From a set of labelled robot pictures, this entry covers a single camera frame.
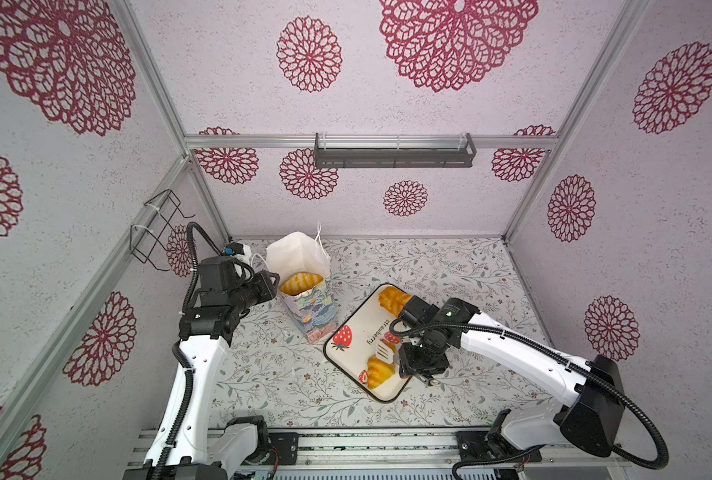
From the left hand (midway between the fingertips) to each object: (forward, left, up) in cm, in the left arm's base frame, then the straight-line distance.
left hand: (275, 283), depth 75 cm
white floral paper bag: (+17, -3, -12) cm, 21 cm away
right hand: (-18, -32, -12) cm, 39 cm away
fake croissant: (+10, -4, -12) cm, 16 cm away
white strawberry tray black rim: (-5, -19, -26) cm, 32 cm away
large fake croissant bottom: (-15, -26, -22) cm, 37 cm away
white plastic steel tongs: (-12, -28, -16) cm, 34 cm away
